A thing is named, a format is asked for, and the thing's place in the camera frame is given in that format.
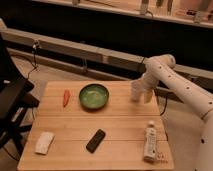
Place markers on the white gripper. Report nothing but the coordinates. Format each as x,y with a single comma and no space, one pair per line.
145,84

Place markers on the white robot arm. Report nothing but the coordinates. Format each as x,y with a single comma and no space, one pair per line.
160,69

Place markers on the green ceramic bowl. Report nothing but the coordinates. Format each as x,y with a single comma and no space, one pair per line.
93,96

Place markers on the white plastic bottle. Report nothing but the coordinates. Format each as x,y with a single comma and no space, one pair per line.
150,145

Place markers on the wooden table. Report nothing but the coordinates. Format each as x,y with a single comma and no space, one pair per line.
123,121

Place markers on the black remote control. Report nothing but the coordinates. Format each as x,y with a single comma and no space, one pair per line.
95,141

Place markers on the orange carrot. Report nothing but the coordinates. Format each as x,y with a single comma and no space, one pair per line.
66,97

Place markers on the black chair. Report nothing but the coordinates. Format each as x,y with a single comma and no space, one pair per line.
15,99

